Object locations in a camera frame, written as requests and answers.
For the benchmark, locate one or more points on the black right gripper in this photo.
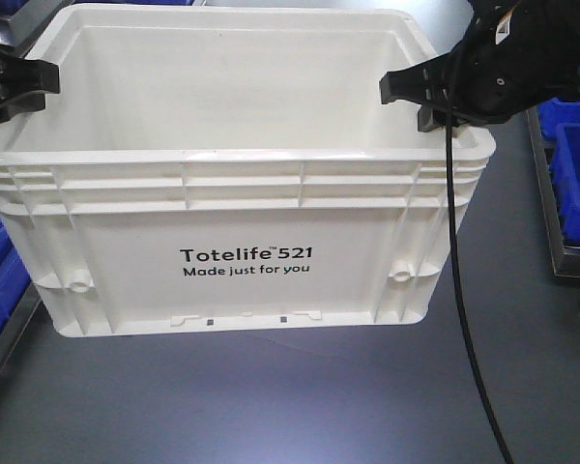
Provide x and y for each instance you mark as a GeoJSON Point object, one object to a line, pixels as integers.
{"type": "Point", "coordinates": [506, 62]}

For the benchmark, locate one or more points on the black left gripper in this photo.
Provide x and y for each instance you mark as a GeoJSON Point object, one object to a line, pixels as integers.
{"type": "Point", "coordinates": [28, 80]}

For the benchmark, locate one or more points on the white plastic Totelife tote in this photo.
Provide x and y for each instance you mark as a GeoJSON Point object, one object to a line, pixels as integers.
{"type": "Point", "coordinates": [214, 169]}

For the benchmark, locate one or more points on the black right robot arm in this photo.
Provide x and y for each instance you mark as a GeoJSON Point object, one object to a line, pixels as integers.
{"type": "Point", "coordinates": [512, 56]}

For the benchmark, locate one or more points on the blue bin right shelf upper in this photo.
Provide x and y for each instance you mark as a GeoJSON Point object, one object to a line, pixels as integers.
{"type": "Point", "coordinates": [560, 124]}

